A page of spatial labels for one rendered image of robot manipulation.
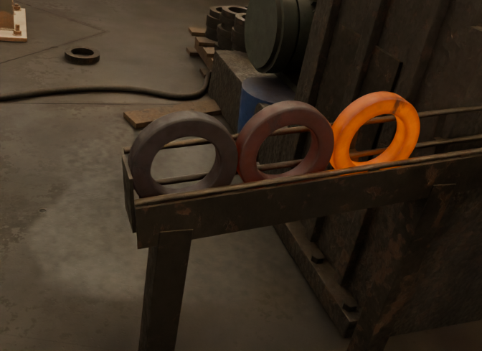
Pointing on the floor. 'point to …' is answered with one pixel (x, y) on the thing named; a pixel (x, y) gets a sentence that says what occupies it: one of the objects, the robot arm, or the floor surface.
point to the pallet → (219, 34)
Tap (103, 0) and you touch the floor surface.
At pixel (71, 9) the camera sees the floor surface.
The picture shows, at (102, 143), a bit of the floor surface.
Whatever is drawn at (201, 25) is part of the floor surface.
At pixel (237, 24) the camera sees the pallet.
